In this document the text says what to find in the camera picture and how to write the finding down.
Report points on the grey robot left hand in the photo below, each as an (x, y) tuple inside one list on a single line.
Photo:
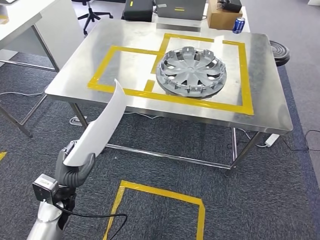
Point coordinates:
[(72, 177)]

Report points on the white curved plastic part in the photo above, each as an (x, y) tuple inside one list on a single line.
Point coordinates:
[(105, 126)]

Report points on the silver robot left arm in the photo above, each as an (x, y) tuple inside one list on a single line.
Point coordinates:
[(46, 222)]

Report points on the yellow tape on workbench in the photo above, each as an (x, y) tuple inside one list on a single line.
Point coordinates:
[(245, 82)]

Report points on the stainless steel workbench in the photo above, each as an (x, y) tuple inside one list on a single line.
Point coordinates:
[(263, 99)]

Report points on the yellow floor tape strip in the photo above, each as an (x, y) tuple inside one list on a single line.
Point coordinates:
[(2, 155)]

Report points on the yellow floor tape square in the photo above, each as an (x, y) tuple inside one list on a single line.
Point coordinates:
[(162, 193)]

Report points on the white desk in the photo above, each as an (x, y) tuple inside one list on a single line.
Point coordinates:
[(57, 33)]

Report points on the black office chair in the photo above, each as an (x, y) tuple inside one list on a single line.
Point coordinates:
[(91, 15)]

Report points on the black case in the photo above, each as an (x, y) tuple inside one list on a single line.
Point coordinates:
[(137, 11)]

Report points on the silver wheel hubcap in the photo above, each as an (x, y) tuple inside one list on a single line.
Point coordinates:
[(191, 71)]

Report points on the brown cardboard box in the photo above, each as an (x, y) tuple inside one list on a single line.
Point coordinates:
[(220, 18)]

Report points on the white power strip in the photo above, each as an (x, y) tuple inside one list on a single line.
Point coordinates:
[(272, 140)]

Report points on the blue drink can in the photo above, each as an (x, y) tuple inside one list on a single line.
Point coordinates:
[(238, 26)]

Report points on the black device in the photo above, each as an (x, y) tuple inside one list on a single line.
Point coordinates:
[(231, 5)]

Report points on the black ribbed round stool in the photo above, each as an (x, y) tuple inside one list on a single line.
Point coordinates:
[(280, 53)]

